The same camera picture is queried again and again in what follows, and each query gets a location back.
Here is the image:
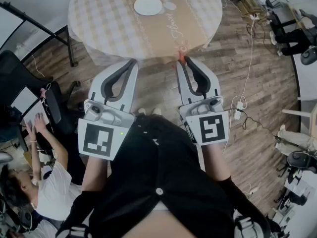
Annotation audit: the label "grey laptop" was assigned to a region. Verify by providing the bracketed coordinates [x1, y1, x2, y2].
[10, 85, 40, 115]

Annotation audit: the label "long white cable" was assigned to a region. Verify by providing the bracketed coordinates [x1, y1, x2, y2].
[221, 0, 259, 156]

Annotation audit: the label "black desk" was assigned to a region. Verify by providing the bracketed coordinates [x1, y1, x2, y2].
[268, 1, 305, 38]

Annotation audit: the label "black swivel chair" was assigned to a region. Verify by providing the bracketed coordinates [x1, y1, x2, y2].
[277, 150, 317, 183]

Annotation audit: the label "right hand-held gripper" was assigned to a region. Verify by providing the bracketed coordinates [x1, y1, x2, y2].
[175, 56, 230, 146]

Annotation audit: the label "black power cable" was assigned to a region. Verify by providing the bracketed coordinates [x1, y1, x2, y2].
[240, 109, 283, 143]

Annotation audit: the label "person's right forearm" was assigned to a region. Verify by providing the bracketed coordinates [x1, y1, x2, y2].
[202, 142, 232, 182]

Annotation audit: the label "person's black cardigan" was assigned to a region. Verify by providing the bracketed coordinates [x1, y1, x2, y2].
[55, 114, 272, 238]

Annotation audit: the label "white power strip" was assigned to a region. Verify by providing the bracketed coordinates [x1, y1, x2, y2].
[233, 102, 245, 120]

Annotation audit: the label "round checkered table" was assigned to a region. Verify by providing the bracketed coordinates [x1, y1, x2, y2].
[67, 0, 223, 66]

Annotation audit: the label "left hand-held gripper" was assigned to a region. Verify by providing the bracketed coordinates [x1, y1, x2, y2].
[78, 58, 139, 161]

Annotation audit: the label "white round plate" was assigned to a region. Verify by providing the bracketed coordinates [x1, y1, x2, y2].
[133, 0, 164, 16]

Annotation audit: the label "person's light undershirt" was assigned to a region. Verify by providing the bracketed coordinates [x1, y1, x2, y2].
[128, 203, 236, 238]

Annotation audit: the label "grey harness strap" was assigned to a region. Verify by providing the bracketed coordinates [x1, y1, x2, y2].
[58, 224, 88, 238]
[232, 211, 264, 238]

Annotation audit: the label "olive cardboard boxes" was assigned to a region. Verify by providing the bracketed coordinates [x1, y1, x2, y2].
[239, 0, 267, 22]

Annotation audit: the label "person's left forearm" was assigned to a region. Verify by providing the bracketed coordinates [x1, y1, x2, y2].
[81, 155, 111, 194]

